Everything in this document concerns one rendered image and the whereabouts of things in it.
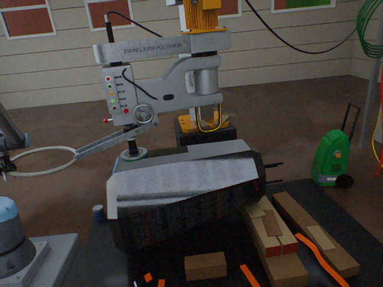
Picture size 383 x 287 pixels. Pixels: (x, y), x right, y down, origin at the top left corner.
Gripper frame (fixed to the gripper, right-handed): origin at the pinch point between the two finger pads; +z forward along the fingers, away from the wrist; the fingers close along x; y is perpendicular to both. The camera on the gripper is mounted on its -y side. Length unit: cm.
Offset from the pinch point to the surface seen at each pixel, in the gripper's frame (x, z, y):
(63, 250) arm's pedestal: -3, -5, 98
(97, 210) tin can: 61, 70, -15
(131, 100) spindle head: 76, -49, 43
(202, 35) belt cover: 121, -91, 70
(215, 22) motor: 132, -100, 73
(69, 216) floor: 46, 87, -49
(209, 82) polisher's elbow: 128, -57, 72
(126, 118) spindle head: 72, -36, 41
